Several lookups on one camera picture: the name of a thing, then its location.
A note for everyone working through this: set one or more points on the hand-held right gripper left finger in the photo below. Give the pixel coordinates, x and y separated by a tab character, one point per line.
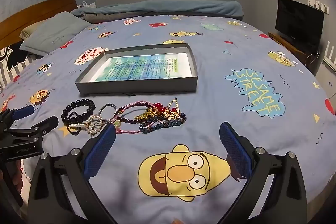
101	151

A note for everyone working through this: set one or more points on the printed paper sheet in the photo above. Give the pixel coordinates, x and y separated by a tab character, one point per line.
141	66

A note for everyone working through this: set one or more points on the pale yellow pillow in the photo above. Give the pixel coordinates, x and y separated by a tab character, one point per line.
29	29

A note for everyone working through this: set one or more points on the black and white striped pillow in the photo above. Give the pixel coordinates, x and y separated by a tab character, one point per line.
13	58

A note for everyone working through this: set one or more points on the grey-blue pillow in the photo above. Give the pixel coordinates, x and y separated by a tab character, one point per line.
55	32

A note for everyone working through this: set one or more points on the pearl bar hair clip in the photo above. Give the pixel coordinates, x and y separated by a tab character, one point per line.
78	125

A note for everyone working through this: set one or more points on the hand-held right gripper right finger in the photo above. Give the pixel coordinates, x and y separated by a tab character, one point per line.
236	153

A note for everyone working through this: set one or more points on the white radiator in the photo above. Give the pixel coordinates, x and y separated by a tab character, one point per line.
328	69

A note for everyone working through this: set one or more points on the black television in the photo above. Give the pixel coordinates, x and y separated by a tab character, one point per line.
299	20

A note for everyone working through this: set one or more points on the white wall hooks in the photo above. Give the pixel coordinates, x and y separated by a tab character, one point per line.
319	5

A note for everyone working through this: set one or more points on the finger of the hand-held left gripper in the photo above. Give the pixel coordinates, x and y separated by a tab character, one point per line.
23	111
43	124

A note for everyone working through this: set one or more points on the blue cartoon printed bedsheet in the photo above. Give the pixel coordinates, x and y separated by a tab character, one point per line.
210	108

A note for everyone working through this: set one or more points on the wooden headboard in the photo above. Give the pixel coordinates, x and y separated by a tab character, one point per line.
34	11

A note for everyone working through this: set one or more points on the red bead gold tassel earrings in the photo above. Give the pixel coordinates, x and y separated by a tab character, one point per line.
168	111

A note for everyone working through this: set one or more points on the grey cardboard box tray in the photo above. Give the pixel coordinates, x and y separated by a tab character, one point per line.
136	83

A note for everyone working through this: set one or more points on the folded blue blanket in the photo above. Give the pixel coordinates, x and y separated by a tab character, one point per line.
162	7

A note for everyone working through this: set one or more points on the wooden television stand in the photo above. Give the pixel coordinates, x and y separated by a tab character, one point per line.
288	45

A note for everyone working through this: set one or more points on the white plastic bag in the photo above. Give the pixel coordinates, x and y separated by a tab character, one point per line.
88	5

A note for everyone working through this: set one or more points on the person's left hand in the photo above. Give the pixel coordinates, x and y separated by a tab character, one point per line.
14	170

